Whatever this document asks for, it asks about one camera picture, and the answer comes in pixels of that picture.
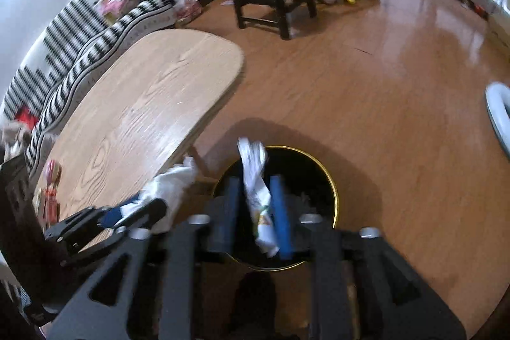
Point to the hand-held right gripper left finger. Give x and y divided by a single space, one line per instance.
229 206

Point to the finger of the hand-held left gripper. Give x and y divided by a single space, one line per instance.
77 226
149 210

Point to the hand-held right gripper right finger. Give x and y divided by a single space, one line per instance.
282 216

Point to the white printed packet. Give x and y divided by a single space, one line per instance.
257 184

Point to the black bin with gold rim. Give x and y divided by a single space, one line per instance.
318 184

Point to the red snack wrapper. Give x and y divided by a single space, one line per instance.
51 184

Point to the beige clothes on sofa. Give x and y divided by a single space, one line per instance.
10 143

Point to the red cushion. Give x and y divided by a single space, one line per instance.
27 117

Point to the black and white striped sofa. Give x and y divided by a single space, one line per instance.
91 45

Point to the clear bag with red print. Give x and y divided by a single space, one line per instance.
187 11

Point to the white round object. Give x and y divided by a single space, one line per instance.
496 109

